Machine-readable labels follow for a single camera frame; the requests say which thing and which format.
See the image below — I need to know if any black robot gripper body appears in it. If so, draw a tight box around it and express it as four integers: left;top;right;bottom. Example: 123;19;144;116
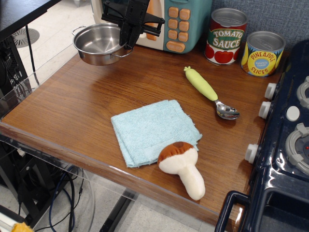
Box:
101;0;165;46

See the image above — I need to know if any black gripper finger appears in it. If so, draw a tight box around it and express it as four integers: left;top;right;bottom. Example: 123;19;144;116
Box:
125;42;134;49

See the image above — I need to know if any small stainless steel pot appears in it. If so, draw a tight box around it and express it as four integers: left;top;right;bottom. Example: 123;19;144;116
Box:
72;23;133;66

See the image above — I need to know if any light blue cloth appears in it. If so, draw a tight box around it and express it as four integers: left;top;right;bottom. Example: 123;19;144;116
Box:
111;100;202;168

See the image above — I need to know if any toy microwave oven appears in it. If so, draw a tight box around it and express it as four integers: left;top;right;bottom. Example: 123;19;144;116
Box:
91;0;212;54

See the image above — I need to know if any tomato sauce can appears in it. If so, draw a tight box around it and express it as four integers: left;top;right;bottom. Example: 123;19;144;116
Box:
205;8;248;65

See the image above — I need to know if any plush toy mushroom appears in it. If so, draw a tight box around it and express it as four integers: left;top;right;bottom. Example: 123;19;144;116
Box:
157;142;206;201

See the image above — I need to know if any pineapple slices can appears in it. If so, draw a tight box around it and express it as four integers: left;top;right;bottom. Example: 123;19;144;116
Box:
241;31;286;77

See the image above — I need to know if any dark blue toy stove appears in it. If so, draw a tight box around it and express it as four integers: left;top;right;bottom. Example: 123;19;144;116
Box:
215;40;309;232

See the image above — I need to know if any green handled spoon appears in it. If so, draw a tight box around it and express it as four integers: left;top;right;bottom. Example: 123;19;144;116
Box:
183;66;240;120

